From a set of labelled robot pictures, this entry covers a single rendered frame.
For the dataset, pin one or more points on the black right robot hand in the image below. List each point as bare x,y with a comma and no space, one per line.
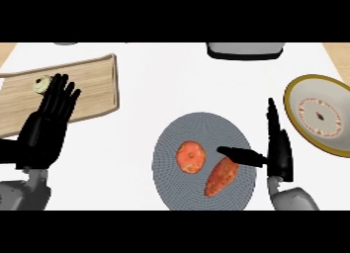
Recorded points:
279,151

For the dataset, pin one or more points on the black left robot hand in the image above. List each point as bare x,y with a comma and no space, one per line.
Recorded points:
42,131

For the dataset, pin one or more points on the grey and black appliance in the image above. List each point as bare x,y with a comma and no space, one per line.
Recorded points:
244,50

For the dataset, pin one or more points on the pale green round vegetable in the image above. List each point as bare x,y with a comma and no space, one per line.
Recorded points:
40,85

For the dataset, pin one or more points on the grey round placemat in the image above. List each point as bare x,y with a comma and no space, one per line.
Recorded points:
181,187

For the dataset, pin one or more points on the wooden cutting board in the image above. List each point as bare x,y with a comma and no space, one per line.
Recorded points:
51,95

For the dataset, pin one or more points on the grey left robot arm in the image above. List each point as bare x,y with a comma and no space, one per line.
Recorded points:
20,191

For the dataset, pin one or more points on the orange round squash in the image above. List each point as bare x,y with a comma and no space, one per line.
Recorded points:
190,157

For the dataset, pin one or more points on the white bowl with gold rim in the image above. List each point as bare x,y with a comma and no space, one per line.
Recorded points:
323,115

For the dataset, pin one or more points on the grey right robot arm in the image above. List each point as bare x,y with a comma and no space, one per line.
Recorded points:
289,196

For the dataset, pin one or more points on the orange sweet potato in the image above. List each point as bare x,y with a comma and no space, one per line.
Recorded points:
220,179

